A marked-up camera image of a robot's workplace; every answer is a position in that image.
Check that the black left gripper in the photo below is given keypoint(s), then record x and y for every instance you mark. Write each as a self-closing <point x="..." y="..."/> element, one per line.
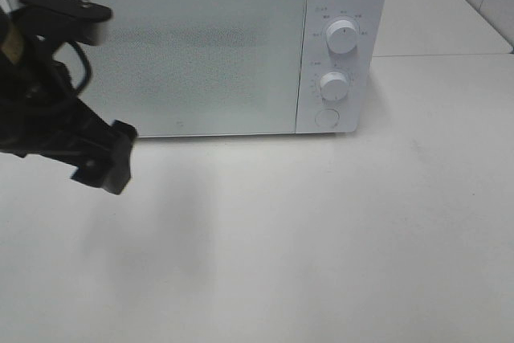
<point x="42" y="114"/>

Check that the round door release button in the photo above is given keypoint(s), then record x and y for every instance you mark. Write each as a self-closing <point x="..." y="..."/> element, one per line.
<point x="327" y="118"/>

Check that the white microwave door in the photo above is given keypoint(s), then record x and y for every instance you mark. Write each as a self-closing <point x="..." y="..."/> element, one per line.
<point x="199" y="67"/>

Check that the upper white power knob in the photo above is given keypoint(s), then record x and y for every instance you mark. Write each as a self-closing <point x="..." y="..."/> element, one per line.
<point x="341" y="35"/>

